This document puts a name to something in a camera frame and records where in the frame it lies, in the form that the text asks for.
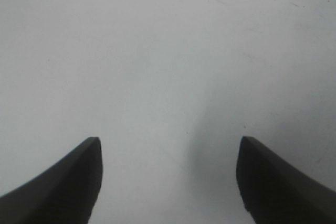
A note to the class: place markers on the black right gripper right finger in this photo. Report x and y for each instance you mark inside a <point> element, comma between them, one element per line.
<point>273,191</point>

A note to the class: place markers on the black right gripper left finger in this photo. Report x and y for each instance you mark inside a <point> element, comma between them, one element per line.
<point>64,193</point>

